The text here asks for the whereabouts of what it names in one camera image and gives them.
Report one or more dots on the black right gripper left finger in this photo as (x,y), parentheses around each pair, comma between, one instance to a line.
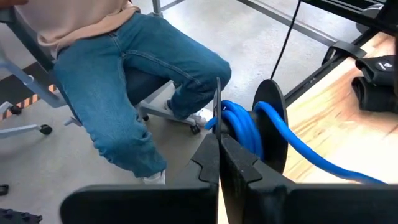
(140,205)

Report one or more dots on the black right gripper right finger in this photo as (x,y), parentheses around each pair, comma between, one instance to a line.
(295,205)

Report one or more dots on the black work glove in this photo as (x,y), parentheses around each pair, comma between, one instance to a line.
(379,70)
(373,98)

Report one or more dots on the person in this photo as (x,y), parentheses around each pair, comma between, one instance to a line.
(102,77)

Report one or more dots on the grey office chair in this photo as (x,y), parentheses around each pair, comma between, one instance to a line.
(28,84)

